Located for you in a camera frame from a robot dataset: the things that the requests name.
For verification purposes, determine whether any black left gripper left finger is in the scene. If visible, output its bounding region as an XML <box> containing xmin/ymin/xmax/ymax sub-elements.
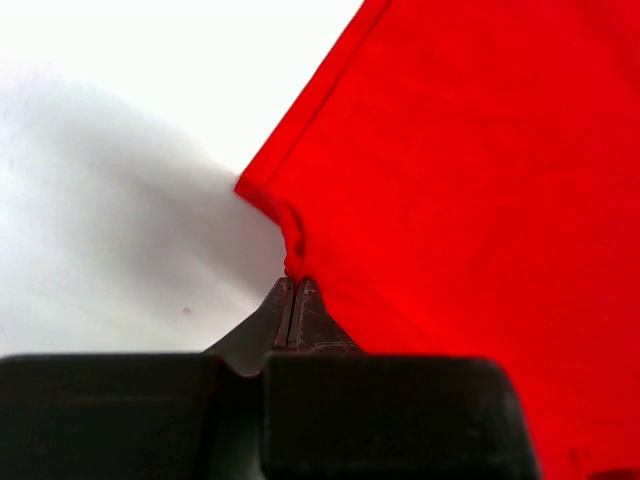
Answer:
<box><xmin>1</xmin><ymin>278</ymin><xmax>294</xmax><ymax>479</ymax></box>

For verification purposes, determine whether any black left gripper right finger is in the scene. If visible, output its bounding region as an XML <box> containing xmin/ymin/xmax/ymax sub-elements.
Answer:
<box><xmin>260</xmin><ymin>279</ymin><xmax>540</xmax><ymax>479</ymax></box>

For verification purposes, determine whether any red t-shirt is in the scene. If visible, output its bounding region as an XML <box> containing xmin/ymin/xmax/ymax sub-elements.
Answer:
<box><xmin>235</xmin><ymin>1</ymin><xmax>639</xmax><ymax>479</ymax></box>

